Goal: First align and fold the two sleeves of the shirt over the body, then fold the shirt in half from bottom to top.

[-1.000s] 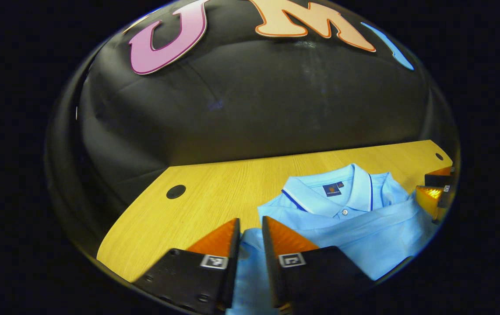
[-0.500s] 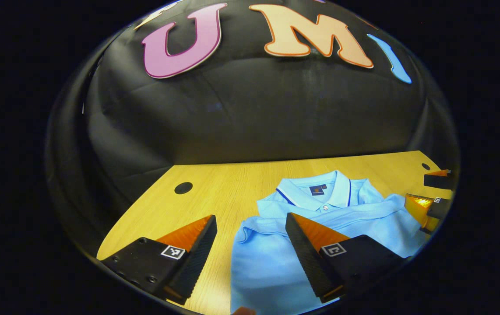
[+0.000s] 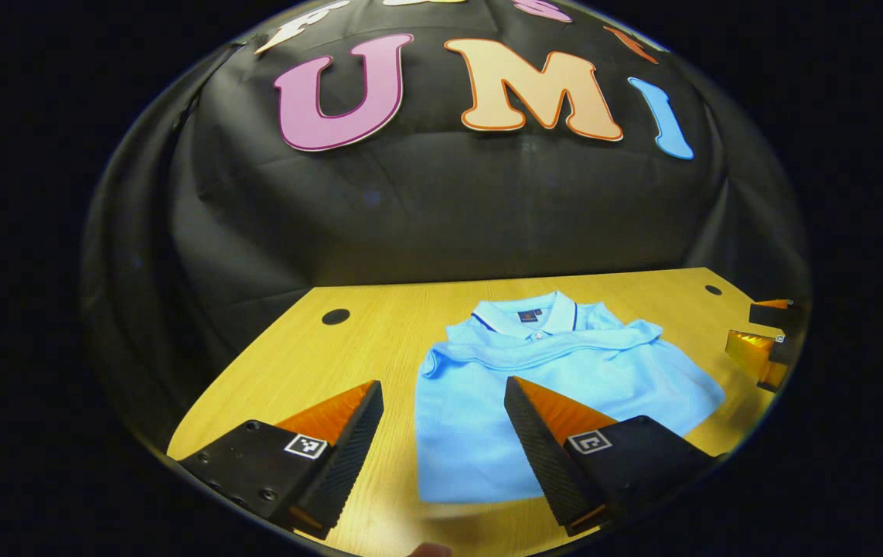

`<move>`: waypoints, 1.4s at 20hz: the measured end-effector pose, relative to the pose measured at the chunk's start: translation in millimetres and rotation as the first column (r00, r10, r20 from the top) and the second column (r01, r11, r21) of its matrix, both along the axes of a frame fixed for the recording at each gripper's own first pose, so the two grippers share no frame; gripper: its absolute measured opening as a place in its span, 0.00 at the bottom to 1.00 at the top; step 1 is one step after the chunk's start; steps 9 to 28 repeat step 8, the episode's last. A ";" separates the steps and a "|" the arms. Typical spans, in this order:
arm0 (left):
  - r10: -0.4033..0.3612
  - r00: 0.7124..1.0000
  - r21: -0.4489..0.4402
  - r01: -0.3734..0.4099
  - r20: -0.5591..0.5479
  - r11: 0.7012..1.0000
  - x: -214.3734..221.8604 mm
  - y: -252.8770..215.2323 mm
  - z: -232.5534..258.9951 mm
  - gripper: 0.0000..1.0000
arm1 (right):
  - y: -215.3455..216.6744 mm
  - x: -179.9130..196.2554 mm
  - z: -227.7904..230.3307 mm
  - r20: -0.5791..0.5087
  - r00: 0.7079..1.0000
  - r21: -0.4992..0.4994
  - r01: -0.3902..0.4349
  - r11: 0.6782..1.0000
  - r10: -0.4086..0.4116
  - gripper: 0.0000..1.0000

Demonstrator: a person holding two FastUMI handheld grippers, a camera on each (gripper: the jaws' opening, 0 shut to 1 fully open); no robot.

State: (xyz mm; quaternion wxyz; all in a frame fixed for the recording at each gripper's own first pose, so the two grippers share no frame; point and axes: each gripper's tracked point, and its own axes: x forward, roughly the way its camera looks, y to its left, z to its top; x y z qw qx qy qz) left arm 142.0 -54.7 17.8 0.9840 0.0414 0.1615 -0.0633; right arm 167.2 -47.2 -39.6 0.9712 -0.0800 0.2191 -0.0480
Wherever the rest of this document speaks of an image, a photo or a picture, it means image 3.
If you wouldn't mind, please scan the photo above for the light blue T-shirt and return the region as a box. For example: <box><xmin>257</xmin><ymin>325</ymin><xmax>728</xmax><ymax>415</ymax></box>
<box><xmin>414</xmin><ymin>291</ymin><xmax>727</xmax><ymax>504</ymax></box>

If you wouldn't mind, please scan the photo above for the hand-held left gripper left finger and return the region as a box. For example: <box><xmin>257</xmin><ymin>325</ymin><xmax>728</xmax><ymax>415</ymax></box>
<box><xmin>177</xmin><ymin>379</ymin><xmax>384</xmax><ymax>540</ymax></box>

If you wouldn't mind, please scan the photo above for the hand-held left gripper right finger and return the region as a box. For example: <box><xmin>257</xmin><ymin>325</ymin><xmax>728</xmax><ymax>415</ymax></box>
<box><xmin>503</xmin><ymin>377</ymin><xmax>721</xmax><ymax>537</ymax></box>

